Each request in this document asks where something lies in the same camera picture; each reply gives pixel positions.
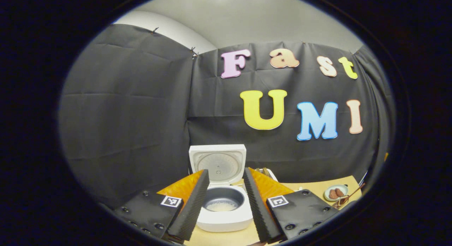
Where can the white rice cooker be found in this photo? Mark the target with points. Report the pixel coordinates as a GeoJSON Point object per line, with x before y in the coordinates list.
{"type": "Point", "coordinates": [220, 161]}

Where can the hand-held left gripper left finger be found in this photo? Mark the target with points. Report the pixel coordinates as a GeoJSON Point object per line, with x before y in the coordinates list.
{"type": "Point", "coordinates": [192, 210]}

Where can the wooden spoon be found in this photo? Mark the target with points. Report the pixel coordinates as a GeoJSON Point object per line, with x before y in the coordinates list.
{"type": "Point", "coordinates": [356, 191]}

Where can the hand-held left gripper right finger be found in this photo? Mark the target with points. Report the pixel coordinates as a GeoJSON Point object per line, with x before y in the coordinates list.
{"type": "Point", "coordinates": [259, 210]}

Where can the black backdrop cloth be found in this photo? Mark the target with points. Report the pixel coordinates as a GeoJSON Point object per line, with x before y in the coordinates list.
{"type": "Point", "coordinates": [123, 115]}

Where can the brown meat piece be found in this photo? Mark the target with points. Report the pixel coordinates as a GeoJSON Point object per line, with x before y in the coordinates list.
{"type": "Point", "coordinates": [332, 194]}
{"type": "Point", "coordinates": [340, 192]}

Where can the round plate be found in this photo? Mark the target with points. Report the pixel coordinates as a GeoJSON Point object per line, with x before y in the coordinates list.
{"type": "Point", "coordinates": [335, 193]}

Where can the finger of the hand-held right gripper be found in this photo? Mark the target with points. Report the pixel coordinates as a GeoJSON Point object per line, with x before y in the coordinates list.
{"type": "Point", "coordinates": [386, 156]}

